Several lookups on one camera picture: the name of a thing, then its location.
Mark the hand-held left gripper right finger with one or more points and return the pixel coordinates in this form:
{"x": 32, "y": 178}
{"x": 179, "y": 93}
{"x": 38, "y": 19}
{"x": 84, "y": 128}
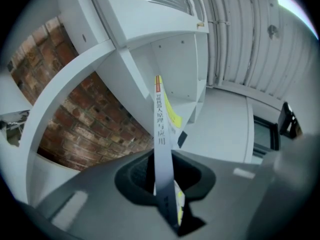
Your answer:
{"x": 225, "y": 189}

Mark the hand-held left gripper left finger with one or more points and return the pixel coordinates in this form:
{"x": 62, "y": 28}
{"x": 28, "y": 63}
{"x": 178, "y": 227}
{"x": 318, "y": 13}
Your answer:
{"x": 95, "y": 204}

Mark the white book with yellow stripe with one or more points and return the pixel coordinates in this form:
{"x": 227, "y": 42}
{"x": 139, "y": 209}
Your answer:
{"x": 162, "y": 139}

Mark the white shelving unit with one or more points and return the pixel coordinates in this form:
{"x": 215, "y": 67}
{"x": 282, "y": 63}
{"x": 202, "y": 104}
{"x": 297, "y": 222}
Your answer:
{"x": 130, "y": 29}

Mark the black framed glass window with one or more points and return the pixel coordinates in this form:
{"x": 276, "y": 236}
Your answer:
{"x": 262, "y": 134}

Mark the metal keys with clip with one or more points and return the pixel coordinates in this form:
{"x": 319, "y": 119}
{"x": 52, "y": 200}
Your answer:
{"x": 13, "y": 126}

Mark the row of white ceiling pipes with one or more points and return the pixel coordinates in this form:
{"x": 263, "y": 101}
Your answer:
{"x": 250, "y": 46}

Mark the small round ceiling fixture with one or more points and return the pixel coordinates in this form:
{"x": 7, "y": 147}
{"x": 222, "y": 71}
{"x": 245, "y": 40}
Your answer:
{"x": 272, "y": 31}

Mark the long ceiling light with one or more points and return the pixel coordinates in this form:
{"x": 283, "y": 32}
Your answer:
{"x": 297, "y": 11}

